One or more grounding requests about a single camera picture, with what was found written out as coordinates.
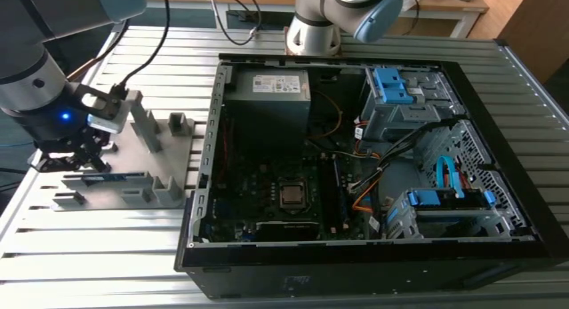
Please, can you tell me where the grey power supply unit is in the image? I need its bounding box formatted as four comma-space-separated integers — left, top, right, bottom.
222, 68, 313, 147

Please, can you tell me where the blue data cable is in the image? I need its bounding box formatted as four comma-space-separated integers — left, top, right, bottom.
437, 155, 467, 199

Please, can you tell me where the black graphics card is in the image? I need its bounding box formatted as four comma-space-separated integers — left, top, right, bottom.
256, 220, 322, 242

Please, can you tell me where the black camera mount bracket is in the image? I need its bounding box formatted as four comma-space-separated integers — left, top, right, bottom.
71, 83, 131, 121

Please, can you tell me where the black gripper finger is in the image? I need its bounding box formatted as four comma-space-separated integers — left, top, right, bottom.
71, 127, 113, 173
26, 151, 86, 174

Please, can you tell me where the silver CPU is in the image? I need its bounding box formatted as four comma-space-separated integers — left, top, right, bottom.
281, 184, 308, 205

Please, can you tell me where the orange data cable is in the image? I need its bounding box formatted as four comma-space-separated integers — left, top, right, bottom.
353, 182, 380, 214

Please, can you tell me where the black disk with blue carrier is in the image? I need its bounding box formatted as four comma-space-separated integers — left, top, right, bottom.
407, 187, 499, 212

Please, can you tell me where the red black twisted wire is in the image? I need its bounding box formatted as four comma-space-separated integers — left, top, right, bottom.
222, 117, 236, 168

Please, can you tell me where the black PC case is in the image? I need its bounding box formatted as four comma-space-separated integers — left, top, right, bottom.
172, 52, 563, 302

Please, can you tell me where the wooden desk with white frame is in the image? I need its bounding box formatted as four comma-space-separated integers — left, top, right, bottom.
146, 0, 491, 39

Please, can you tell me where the black RAM slot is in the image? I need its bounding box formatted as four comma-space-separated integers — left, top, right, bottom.
318, 155, 336, 232

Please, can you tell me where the black CPU socket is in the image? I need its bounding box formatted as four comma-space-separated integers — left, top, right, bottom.
276, 178, 313, 215

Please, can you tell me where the grey metal disk bay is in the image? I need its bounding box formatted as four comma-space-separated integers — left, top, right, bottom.
385, 188, 535, 240

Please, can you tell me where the grey parts rack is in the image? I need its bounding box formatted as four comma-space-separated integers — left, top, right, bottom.
51, 91, 200, 210

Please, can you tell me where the grey metal drive cage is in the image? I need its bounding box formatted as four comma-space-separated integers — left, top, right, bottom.
359, 67, 468, 143

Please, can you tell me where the brown wooden cabinet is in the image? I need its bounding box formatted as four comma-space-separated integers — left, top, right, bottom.
467, 0, 569, 87

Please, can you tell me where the green motherboard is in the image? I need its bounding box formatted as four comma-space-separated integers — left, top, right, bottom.
209, 145, 384, 242

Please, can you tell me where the white camera box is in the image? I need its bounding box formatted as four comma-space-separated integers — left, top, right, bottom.
87, 113, 127, 135

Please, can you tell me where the thick black cable bundle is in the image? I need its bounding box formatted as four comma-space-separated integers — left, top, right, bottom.
349, 121, 459, 193

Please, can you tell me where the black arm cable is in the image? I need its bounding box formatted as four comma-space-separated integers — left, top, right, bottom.
111, 0, 173, 93

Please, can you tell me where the blue plastic disk carrier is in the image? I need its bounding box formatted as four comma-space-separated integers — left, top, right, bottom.
373, 67, 413, 105

